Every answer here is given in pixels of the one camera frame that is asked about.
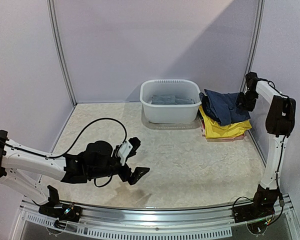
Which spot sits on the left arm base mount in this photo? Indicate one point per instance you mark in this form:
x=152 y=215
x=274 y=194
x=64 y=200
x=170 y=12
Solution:
x=62 y=212

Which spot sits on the front aluminium rail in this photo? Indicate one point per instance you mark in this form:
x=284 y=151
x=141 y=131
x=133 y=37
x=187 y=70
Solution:
x=215 y=222

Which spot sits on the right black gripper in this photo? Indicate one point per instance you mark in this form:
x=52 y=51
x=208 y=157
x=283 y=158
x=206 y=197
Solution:
x=243 y=99

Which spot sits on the right aluminium corner post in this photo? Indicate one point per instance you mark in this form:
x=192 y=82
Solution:
x=254 y=40

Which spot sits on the white plastic wash basin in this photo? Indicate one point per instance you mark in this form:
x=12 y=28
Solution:
x=170 y=114

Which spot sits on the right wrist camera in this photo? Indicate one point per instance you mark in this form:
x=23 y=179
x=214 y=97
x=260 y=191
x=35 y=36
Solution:
x=251 y=80

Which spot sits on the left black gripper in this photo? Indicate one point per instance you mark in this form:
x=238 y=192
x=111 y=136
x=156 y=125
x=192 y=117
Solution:
x=135 y=175

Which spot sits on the pink folded cloth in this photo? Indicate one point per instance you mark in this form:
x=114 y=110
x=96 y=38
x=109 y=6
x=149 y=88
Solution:
x=224 y=139

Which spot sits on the left aluminium corner post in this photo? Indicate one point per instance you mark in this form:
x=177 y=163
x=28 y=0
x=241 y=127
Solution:
x=51 y=5

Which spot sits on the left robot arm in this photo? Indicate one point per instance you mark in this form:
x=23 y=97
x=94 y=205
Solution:
x=15 y=158

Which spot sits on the aluminium corner post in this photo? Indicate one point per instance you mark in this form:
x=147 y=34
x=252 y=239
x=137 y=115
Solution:
x=51 y=5
x=254 y=40

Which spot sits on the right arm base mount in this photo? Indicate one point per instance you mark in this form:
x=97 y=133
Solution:
x=255 y=212

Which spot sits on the navy blue tank top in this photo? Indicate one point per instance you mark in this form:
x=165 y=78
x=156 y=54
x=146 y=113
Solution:
x=222 y=108

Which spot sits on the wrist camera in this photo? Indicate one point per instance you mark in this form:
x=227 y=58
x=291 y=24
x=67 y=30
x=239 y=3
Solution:
x=251 y=80
x=122 y=152

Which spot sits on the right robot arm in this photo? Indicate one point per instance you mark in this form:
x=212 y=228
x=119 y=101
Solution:
x=279 y=124

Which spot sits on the grey denim cloth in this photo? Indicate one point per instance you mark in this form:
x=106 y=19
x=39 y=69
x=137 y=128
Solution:
x=170 y=100

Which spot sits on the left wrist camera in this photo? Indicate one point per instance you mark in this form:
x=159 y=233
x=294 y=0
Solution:
x=122 y=152

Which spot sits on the yellow shorts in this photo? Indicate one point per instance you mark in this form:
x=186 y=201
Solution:
x=212 y=130

